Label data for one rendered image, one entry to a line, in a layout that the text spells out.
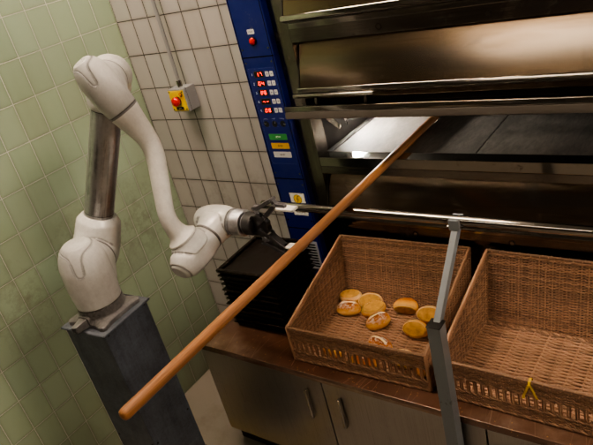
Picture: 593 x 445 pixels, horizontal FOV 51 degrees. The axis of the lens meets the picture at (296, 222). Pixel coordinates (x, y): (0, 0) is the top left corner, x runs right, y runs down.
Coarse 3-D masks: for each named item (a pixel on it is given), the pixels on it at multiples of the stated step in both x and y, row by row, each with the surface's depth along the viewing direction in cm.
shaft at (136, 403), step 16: (384, 160) 216; (368, 176) 207; (352, 192) 199; (336, 208) 192; (320, 224) 185; (304, 240) 179; (288, 256) 173; (272, 272) 167; (256, 288) 162; (240, 304) 158; (224, 320) 153; (208, 336) 149; (192, 352) 145; (176, 368) 141; (160, 384) 137; (144, 400) 134; (128, 416) 131
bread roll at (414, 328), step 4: (412, 320) 224; (416, 320) 223; (404, 324) 224; (408, 324) 223; (412, 324) 222; (416, 324) 222; (420, 324) 221; (424, 324) 221; (404, 328) 224; (408, 328) 223; (412, 328) 222; (416, 328) 222; (420, 328) 221; (424, 328) 220; (404, 332) 224; (408, 332) 223; (412, 332) 222; (416, 332) 221; (420, 332) 220; (424, 332) 220; (412, 336) 222; (416, 336) 221; (420, 336) 221; (424, 336) 221
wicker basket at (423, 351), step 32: (384, 256) 242; (416, 256) 233; (320, 288) 242; (352, 288) 254; (384, 288) 245; (416, 288) 237; (320, 320) 243; (352, 320) 243; (448, 320) 208; (320, 352) 230; (352, 352) 211; (384, 352) 203; (416, 352) 196; (416, 384) 202
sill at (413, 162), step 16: (320, 160) 242; (336, 160) 238; (352, 160) 233; (368, 160) 229; (400, 160) 221; (416, 160) 218; (432, 160) 214; (448, 160) 211; (464, 160) 208; (480, 160) 205; (496, 160) 202; (512, 160) 199; (528, 160) 196; (544, 160) 193; (560, 160) 191; (576, 160) 188; (592, 160) 186
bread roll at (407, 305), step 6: (396, 300) 238; (402, 300) 235; (408, 300) 235; (414, 300) 235; (396, 306) 236; (402, 306) 234; (408, 306) 233; (414, 306) 233; (402, 312) 237; (408, 312) 236; (414, 312) 234
